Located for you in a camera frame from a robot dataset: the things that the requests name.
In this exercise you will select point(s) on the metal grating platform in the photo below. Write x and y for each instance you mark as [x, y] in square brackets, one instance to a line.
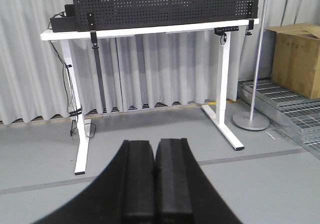
[297, 116]

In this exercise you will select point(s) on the black box on desk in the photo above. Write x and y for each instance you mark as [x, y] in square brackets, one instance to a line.
[64, 21]

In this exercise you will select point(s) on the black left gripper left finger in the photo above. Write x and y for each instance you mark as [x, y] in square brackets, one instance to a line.
[123, 193]

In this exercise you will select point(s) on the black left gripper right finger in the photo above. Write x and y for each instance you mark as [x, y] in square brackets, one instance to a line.
[183, 193]

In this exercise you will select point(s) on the brown cardboard box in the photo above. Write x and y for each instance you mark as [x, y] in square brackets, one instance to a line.
[296, 58]

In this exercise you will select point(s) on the silver floor stand pole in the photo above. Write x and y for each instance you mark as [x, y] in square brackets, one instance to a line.
[252, 120]

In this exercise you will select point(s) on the black pegboard clamp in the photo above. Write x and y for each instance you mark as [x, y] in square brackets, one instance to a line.
[92, 28]
[250, 19]

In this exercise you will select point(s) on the black right pegboard clamp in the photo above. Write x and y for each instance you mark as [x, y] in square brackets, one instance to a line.
[250, 19]

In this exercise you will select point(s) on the grey curtain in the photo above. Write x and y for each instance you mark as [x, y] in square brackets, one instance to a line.
[136, 71]

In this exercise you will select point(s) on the black left pegboard clamp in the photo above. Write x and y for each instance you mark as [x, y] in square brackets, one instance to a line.
[92, 28]

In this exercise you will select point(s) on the black perforated pegboard panel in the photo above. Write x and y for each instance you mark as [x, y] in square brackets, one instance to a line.
[123, 14]

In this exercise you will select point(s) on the black desk control panel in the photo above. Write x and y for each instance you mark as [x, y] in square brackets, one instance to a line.
[223, 30]

